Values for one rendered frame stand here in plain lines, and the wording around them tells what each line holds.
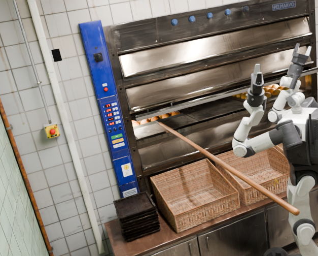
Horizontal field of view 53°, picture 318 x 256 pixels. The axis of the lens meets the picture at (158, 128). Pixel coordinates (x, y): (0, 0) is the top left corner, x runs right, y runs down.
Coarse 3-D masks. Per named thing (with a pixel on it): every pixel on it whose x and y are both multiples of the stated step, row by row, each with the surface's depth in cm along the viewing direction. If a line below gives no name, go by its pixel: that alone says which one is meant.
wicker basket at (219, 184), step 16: (208, 160) 280; (160, 176) 270; (176, 176) 274; (192, 176) 278; (208, 176) 283; (160, 192) 251; (176, 192) 274; (192, 192) 278; (208, 192) 279; (224, 192) 267; (160, 208) 263; (176, 208) 263; (192, 208) 234; (208, 208) 238; (224, 208) 244; (176, 224) 231; (192, 224) 237
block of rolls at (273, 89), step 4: (272, 84) 343; (276, 84) 336; (264, 88) 331; (268, 88) 331; (272, 88) 323; (276, 88) 334; (280, 88) 326; (284, 88) 319; (288, 88) 318; (244, 92) 344; (268, 92) 312; (272, 92) 317; (276, 92) 314; (232, 96) 342; (236, 96) 333; (240, 96) 332; (244, 96) 324; (268, 96) 310
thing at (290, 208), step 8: (168, 128) 269; (192, 144) 226; (208, 152) 207; (216, 160) 196; (232, 168) 181; (240, 176) 172; (256, 184) 160; (264, 192) 153; (272, 200) 148; (280, 200) 144; (288, 208) 139; (296, 208) 137
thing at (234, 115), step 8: (272, 104) 296; (232, 112) 288; (240, 112) 287; (248, 112) 290; (208, 120) 278; (216, 120) 280; (176, 128) 274; (184, 128) 272; (192, 128) 274; (152, 136) 265; (160, 136) 266; (168, 136) 268
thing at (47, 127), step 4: (44, 124) 231; (48, 124) 229; (52, 124) 228; (56, 124) 228; (44, 128) 227; (48, 128) 227; (52, 128) 228; (56, 128) 229; (48, 132) 228; (56, 132) 230; (48, 136) 229; (52, 136) 230; (56, 136) 231
